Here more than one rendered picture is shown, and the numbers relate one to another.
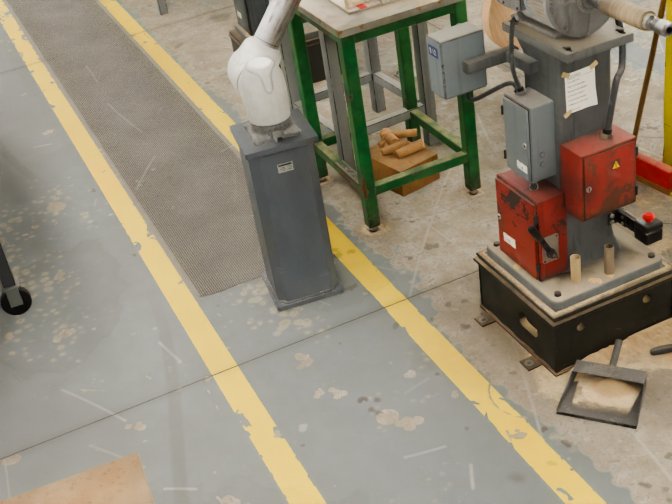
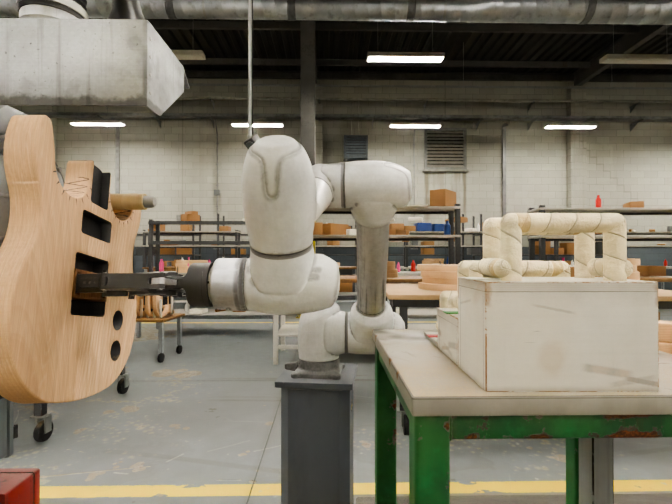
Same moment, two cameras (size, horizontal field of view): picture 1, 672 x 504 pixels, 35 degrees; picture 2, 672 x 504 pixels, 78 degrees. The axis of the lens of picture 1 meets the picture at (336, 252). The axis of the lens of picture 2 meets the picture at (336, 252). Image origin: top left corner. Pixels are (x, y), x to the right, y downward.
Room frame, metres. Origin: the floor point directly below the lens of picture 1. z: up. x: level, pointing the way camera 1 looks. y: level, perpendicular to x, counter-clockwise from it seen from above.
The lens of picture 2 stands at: (4.15, -1.33, 1.14)
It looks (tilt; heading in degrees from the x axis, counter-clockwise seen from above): 1 degrees up; 108
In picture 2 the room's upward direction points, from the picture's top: straight up
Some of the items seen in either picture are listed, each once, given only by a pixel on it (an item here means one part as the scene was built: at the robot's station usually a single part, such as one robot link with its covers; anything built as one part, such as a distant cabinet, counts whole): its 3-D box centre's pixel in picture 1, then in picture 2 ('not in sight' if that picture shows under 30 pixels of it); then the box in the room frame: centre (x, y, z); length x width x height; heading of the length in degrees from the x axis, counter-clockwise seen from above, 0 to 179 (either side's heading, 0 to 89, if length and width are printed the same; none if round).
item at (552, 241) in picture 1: (544, 243); not in sight; (2.89, -0.68, 0.47); 0.12 x 0.03 x 0.18; 109
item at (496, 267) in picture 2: not in sight; (494, 267); (4.18, -0.56, 1.12); 0.11 x 0.03 x 0.03; 109
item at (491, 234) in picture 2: not in sight; (492, 252); (4.18, -0.52, 1.15); 0.03 x 0.03 x 0.09
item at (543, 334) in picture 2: not in sight; (548, 328); (4.27, -0.53, 1.02); 0.27 x 0.15 x 0.17; 19
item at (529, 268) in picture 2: not in sight; (519, 268); (4.24, -0.42, 1.12); 0.20 x 0.03 x 0.03; 18
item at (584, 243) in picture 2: not in sight; (584, 252); (4.34, -0.47, 1.15); 0.03 x 0.03 x 0.09
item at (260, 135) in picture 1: (272, 126); (313, 364); (3.57, 0.15, 0.73); 0.22 x 0.18 x 0.06; 12
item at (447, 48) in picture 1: (475, 73); not in sight; (3.15, -0.54, 0.99); 0.24 x 0.21 x 0.26; 19
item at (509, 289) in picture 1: (573, 288); not in sight; (3.08, -0.82, 0.12); 0.61 x 0.51 x 0.25; 109
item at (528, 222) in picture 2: not in sight; (562, 222); (4.29, -0.57, 1.20); 0.20 x 0.03 x 0.03; 18
